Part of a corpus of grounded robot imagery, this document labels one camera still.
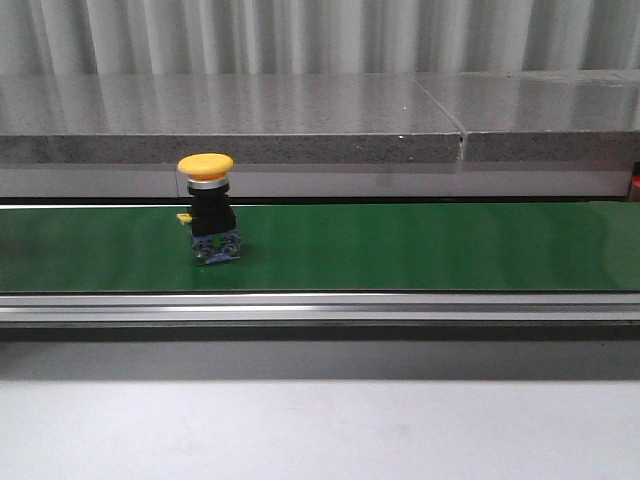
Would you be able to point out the yellow mushroom push button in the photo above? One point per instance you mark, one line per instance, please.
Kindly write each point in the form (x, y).
(212, 221)

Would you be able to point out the green conveyor belt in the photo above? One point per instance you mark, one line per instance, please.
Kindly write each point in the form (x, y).
(433, 246)

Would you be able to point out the grey stone counter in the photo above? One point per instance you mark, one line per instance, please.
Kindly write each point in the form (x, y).
(545, 134)

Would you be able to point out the white pleated curtain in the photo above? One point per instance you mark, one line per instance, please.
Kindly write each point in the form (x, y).
(295, 37)

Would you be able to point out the aluminium conveyor frame rail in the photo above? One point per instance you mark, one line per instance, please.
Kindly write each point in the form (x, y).
(314, 309)

